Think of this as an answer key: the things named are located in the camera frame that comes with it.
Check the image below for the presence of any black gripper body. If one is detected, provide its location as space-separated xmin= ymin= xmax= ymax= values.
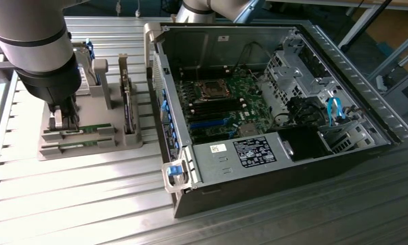
xmin=16 ymin=60 xmax=85 ymax=106

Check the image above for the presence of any green RAM stick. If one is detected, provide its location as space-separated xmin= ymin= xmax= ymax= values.
xmin=43 ymin=124 xmax=113 ymax=134
xmin=42 ymin=138 xmax=114 ymax=150

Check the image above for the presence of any black RAM slot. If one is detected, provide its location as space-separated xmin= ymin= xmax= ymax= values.
xmin=182 ymin=73 xmax=231 ymax=81
xmin=187 ymin=97 xmax=245 ymax=107
xmin=191 ymin=104 xmax=249 ymax=113
xmin=193 ymin=107 xmax=251 ymax=116
xmin=181 ymin=67 xmax=230 ymax=75
xmin=181 ymin=65 xmax=230 ymax=72
xmin=189 ymin=101 xmax=247 ymax=110
xmin=182 ymin=70 xmax=231 ymax=78

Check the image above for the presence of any hard disk with blue carrier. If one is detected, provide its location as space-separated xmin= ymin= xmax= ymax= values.
xmin=70 ymin=38 xmax=99 ymax=97

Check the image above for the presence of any grey parts rack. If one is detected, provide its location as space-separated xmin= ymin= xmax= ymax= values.
xmin=38 ymin=58 xmax=146 ymax=162

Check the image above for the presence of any graphics card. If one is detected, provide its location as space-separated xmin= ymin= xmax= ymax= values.
xmin=118 ymin=53 xmax=141 ymax=135

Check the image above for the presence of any blue expansion slot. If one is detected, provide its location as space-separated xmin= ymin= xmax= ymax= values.
xmin=190 ymin=118 xmax=233 ymax=129

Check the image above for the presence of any CPU socket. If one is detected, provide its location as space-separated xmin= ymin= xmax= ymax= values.
xmin=197 ymin=79 xmax=231 ymax=100

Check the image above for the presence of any grey power supply unit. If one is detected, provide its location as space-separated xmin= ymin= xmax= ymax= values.
xmin=190 ymin=132 xmax=295 ymax=185

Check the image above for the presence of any green motherboard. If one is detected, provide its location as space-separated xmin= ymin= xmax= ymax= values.
xmin=175 ymin=65 xmax=278 ymax=144

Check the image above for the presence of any silver chipset heatsink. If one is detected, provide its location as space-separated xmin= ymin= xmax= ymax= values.
xmin=239 ymin=123 xmax=269 ymax=138

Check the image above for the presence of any black open PC case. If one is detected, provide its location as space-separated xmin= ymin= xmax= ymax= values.
xmin=145 ymin=21 xmax=405 ymax=219

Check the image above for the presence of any metal disk bay cage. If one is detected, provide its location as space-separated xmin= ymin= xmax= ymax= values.
xmin=261 ymin=30 xmax=350 ymax=104

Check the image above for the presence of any black pole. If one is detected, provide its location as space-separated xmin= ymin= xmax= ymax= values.
xmin=342 ymin=0 xmax=395 ymax=51

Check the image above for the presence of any blue case latch handle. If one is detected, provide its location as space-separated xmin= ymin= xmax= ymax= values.
xmin=161 ymin=160 xmax=189 ymax=192

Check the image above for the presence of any black wire bundle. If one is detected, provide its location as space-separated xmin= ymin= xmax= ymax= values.
xmin=274 ymin=96 xmax=331 ymax=129

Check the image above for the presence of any blue disk wire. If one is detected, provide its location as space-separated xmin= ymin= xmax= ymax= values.
xmin=327 ymin=96 xmax=349 ymax=128

